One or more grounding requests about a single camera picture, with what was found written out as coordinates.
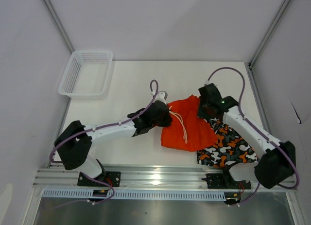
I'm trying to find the camouflage orange black shorts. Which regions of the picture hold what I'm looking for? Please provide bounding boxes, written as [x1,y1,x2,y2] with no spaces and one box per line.
[197,119,258,169]

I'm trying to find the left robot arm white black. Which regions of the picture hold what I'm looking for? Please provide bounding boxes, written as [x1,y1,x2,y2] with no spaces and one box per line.
[54,100,173,186]

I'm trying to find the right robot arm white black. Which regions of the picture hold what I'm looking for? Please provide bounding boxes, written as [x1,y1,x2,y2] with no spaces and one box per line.
[198,83,300,189]

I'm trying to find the white plastic basket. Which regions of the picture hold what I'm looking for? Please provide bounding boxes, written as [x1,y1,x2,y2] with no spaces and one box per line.
[58,50,113,100]

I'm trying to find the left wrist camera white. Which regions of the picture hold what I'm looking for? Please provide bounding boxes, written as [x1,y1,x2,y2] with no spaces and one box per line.
[155,91,168,103]

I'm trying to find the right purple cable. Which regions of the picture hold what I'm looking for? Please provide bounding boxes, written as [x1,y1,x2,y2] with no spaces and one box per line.
[207,66,301,206]

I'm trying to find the aluminium mounting rail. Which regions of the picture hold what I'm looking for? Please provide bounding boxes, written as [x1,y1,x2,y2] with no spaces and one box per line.
[33,164,297,192]

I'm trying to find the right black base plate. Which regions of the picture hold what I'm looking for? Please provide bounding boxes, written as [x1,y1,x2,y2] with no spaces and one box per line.
[201,173,251,190]

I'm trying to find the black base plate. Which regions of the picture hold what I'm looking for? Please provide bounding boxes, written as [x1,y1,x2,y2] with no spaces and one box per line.
[201,173,251,190]
[77,171,121,187]

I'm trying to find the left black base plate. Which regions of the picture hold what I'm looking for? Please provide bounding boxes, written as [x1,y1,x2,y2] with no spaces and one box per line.
[77,171,121,187]

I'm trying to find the slotted cable duct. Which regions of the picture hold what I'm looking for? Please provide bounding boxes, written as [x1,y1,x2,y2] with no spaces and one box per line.
[43,189,240,201]

